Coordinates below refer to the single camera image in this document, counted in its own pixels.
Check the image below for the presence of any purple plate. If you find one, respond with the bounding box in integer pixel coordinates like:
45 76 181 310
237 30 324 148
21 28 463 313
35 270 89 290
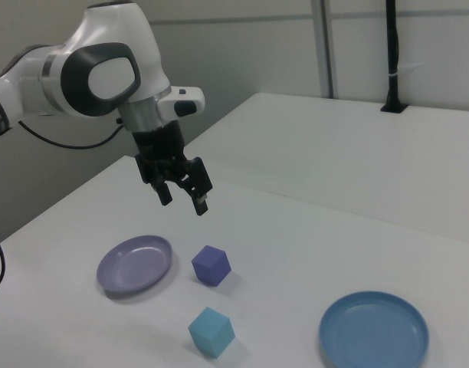
96 235 174 298

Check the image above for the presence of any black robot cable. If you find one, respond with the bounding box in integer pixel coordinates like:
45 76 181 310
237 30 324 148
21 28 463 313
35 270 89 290
0 119 124 296

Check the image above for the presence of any white cable tie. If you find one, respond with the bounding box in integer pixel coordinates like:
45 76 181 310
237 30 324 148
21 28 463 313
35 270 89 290
387 62 425 77

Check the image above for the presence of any light blue cube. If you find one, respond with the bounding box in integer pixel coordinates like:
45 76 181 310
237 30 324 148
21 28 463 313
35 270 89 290
187 306 236 360

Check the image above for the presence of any grey metal partition post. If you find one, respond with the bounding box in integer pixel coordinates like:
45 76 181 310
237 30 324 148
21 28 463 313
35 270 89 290
310 0 339 100

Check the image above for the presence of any black camera pole with base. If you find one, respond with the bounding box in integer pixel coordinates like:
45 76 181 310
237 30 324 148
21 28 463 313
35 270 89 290
380 0 408 114

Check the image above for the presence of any blue plate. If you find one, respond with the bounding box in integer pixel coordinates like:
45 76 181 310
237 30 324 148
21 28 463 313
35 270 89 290
318 291 430 368

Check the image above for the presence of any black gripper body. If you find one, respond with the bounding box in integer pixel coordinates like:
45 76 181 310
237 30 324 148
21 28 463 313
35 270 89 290
131 121 190 189

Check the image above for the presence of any purple cube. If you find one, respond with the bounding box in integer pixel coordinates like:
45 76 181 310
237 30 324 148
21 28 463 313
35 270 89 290
191 245 232 287

